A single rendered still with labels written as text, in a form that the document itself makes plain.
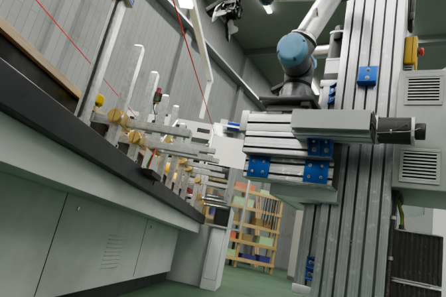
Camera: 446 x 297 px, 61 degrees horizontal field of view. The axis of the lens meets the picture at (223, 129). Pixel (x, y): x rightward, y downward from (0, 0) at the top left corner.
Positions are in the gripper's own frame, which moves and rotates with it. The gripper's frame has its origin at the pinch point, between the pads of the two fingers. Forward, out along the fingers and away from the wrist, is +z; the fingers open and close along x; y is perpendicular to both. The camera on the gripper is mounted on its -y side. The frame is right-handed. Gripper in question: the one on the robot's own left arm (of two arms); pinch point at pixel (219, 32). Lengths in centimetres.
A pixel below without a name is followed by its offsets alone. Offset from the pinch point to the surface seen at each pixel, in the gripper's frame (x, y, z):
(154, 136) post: 22, -39, 42
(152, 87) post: -0.7, -28.7, 26.0
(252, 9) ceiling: 674, -381, -553
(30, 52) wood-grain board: -61, -23, 44
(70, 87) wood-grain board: -37, -34, 43
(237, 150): 240, -109, -15
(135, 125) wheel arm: -18, -16, 51
